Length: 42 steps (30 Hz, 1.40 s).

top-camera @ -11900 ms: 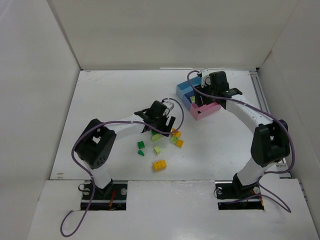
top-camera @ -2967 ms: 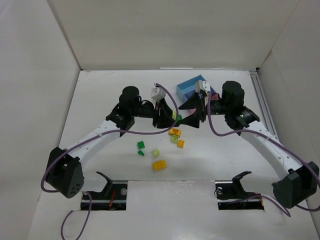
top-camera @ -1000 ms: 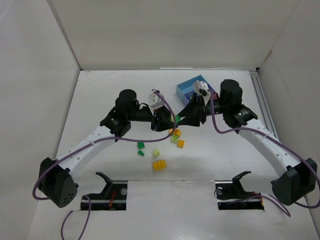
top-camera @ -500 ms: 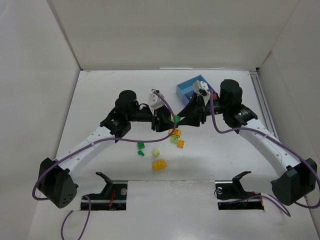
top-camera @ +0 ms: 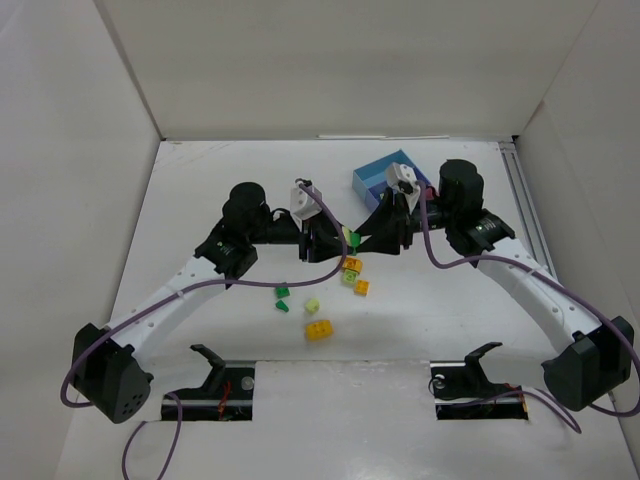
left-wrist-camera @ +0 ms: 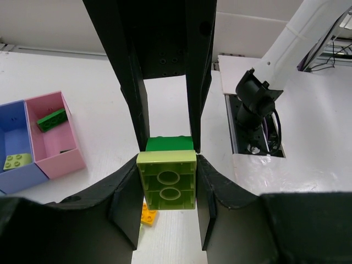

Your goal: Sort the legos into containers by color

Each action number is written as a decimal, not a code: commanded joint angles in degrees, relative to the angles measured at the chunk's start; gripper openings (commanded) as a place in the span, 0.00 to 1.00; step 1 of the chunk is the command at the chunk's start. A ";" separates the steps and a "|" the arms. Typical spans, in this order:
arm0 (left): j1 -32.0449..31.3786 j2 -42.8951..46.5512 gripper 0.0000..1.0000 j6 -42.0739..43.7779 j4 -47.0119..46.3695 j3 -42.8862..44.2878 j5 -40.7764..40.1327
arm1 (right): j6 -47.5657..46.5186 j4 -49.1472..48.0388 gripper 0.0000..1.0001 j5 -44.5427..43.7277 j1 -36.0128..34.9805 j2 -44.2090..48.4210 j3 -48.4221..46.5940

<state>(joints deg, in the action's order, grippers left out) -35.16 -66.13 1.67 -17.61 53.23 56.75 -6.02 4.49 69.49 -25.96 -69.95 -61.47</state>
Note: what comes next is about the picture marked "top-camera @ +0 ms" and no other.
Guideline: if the lime green lego brick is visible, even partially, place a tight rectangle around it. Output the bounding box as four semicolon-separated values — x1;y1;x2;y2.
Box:
341;269;359;286

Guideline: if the pale green small lego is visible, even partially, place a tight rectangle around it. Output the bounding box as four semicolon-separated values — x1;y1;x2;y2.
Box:
304;298;320;315

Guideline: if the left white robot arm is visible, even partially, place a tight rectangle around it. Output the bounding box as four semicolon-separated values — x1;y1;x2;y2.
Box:
59;179;348;424

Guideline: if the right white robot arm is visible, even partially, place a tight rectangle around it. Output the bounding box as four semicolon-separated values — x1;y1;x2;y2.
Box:
357;159;639;411

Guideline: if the dark blue container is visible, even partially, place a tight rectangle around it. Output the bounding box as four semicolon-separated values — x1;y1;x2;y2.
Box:
365;183;387;212

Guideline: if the light blue container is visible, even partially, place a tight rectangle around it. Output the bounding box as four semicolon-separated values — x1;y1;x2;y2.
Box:
352;149;431;200

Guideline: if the small orange lego brick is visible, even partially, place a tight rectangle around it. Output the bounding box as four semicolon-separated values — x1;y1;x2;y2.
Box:
354;280;370;296

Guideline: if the small dark green lego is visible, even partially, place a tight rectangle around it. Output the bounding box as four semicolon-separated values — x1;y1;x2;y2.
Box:
274;283;291;300

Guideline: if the dark green sloped lego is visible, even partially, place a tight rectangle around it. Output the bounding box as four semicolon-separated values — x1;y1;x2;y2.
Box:
275;300;290;313

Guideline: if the yellow large lego brick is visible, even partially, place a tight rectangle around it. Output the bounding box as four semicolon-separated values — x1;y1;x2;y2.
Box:
304;319;334;342

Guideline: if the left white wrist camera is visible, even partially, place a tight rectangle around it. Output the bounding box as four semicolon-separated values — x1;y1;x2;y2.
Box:
289;178;323;227

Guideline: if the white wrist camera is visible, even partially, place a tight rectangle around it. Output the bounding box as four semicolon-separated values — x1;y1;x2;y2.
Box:
384;162;421;213
289;178;323;227

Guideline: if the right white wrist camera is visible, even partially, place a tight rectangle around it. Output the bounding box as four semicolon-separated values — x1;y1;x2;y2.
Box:
384;162;421;213

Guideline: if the aluminium rail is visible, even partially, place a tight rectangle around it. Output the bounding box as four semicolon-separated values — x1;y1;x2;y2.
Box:
498;141;557;280

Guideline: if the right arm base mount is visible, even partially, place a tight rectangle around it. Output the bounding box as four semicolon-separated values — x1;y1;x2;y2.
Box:
428;342;529;421

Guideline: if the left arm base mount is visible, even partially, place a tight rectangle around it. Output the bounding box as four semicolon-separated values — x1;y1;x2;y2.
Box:
161;344;256;422

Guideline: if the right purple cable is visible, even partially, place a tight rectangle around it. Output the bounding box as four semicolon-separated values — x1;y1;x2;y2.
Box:
417;180;640;434

